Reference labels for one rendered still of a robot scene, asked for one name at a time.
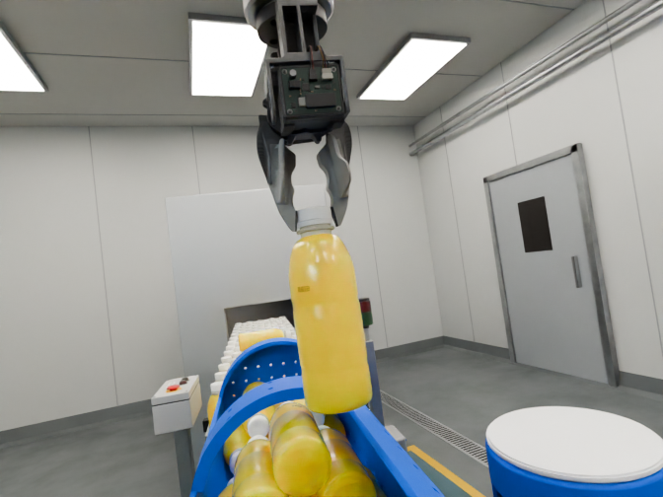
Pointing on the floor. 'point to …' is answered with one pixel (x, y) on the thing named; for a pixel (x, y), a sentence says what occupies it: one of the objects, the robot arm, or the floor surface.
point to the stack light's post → (374, 384)
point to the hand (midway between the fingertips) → (314, 217)
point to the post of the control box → (184, 461)
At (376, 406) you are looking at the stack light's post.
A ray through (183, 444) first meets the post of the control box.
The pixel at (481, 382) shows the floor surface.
